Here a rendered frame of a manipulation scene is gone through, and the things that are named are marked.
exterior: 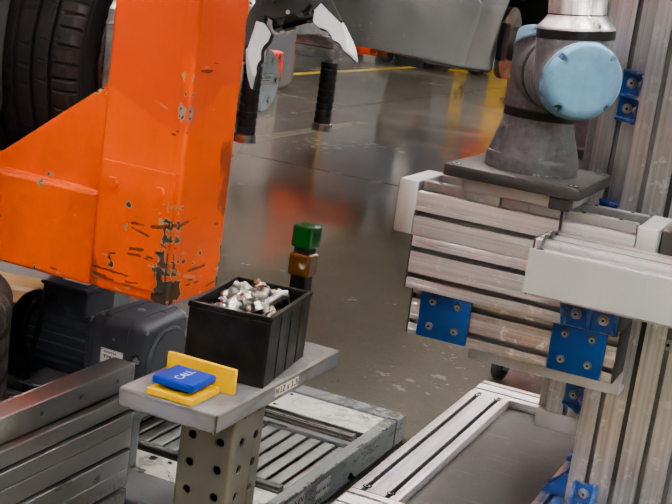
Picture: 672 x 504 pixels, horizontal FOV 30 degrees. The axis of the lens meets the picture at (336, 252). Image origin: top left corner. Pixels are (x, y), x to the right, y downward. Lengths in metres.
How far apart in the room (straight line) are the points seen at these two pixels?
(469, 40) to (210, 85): 3.23
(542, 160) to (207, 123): 0.54
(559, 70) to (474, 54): 3.40
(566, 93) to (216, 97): 0.58
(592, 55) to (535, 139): 0.21
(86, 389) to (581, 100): 0.91
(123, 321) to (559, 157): 0.88
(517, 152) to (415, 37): 3.14
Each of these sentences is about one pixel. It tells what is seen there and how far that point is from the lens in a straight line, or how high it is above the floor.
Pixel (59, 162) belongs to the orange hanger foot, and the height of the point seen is 0.71.
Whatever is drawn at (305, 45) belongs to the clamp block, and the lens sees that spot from 2.68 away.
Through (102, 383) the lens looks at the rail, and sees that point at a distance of 2.12.
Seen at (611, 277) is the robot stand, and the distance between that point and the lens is 1.87.
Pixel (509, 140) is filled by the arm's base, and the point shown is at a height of 0.87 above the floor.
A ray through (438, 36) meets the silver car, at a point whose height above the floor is 0.86.
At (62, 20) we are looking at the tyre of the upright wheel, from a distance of 2.42.
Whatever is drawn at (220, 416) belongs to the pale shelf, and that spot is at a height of 0.45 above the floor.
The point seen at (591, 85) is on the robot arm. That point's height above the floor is 0.98.
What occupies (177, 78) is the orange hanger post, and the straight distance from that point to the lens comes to 2.01.
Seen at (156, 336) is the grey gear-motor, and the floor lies 0.38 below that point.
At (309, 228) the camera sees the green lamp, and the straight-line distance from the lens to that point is 2.13.
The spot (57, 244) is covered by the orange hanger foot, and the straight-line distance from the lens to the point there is 2.18.
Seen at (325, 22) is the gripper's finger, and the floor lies 1.02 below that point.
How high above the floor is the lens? 1.10
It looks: 13 degrees down
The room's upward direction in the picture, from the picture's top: 8 degrees clockwise
